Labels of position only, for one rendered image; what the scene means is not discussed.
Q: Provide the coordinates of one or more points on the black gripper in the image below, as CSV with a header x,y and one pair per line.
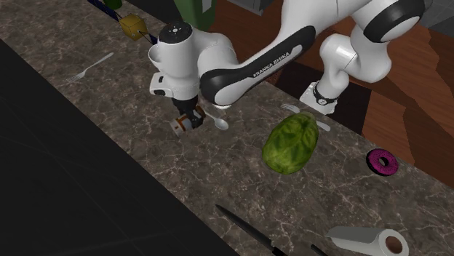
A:
x,y
185,104

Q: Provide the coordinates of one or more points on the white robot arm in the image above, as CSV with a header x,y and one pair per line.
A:
x,y
269,67

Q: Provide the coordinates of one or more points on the white cylinder with orange band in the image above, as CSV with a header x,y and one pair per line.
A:
x,y
178,126

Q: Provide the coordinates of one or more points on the silver spoon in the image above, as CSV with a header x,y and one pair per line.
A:
x,y
220,123

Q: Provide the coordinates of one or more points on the green container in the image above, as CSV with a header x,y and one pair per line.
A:
x,y
195,12

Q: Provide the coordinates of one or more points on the yellow cube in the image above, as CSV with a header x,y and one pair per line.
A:
x,y
133,25

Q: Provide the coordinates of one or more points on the silver fork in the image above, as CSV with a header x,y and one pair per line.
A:
x,y
93,66

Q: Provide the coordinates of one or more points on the green lettuce head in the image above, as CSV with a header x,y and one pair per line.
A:
x,y
291,143

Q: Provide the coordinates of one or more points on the dark blue stick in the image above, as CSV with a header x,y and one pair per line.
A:
x,y
114,13

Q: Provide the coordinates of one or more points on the small dark green object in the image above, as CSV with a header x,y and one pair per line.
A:
x,y
112,3

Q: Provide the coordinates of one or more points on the black knife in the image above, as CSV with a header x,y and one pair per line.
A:
x,y
248,227

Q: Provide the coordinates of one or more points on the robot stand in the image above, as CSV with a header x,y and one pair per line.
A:
x,y
351,102

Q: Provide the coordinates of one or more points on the pink doughnut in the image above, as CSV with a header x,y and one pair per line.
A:
x,y
374,165

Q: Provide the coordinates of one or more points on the white paper towel roll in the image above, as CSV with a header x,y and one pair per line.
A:
x,y
358,238

